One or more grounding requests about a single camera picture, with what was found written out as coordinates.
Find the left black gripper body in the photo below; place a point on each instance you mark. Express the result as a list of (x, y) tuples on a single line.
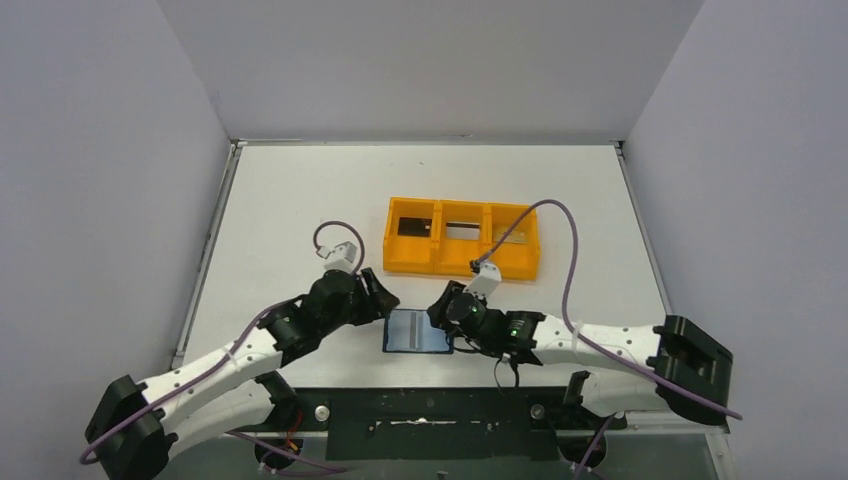
[(365, 296)]

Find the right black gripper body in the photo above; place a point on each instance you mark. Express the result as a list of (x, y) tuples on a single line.
[(454, 329)]

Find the blue leather card holder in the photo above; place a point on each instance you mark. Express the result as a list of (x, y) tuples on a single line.
[(409, 331)]

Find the orange three-compartment tray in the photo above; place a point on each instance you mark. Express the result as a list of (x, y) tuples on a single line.
[(461, 232)]

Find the black VIP credit card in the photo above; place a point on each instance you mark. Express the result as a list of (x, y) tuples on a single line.
[(414, 227)]

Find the gold credit card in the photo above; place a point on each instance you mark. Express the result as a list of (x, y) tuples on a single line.
[(515, 236)]

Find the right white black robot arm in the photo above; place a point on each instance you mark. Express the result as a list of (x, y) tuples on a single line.
[(675, 366)]

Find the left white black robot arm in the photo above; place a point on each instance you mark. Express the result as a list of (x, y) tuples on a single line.
[(138, 426)]

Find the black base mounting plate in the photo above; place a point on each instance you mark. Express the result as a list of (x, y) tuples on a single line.
[(467, 423)]

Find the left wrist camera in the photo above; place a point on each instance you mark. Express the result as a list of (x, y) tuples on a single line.
[(341, 257)]

